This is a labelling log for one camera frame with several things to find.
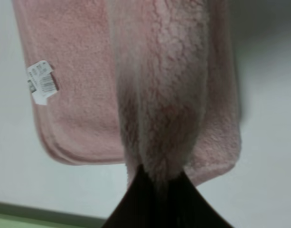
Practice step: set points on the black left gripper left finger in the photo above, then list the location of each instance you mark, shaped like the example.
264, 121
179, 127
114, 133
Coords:
141, 207

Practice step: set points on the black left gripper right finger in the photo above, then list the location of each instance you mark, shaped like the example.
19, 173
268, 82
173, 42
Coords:
186, 208

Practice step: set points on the pink fluffy towel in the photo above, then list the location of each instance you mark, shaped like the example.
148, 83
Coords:
140, 82

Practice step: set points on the green plastic tray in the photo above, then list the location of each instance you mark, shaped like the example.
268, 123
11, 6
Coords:
49, 216

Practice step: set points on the white towel label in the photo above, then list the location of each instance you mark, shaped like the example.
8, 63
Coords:
41, 82

